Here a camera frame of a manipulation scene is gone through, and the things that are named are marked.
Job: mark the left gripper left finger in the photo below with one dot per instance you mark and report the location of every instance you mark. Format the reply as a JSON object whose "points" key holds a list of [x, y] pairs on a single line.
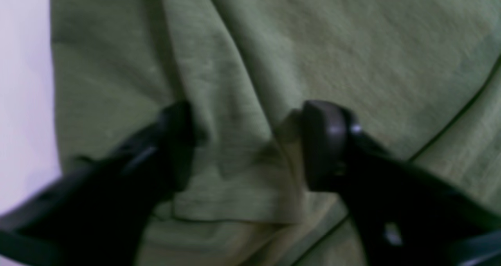
{"points": [[96, 215]]}

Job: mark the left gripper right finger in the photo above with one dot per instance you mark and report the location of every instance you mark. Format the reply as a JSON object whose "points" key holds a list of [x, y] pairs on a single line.
{"points": [[404, 215]]}

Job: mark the green t-shirt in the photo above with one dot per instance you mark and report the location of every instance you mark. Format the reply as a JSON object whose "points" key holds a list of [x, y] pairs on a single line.
{"points": [[422, 75]]}

